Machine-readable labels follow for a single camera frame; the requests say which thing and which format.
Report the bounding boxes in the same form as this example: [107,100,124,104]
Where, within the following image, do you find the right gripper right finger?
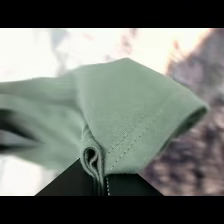
[105,172,165,197]

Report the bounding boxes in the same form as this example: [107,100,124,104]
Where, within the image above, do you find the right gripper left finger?
[34,158,103,197]

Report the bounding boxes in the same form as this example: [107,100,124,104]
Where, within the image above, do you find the grey-green T-shirt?
[0,57,211,188]

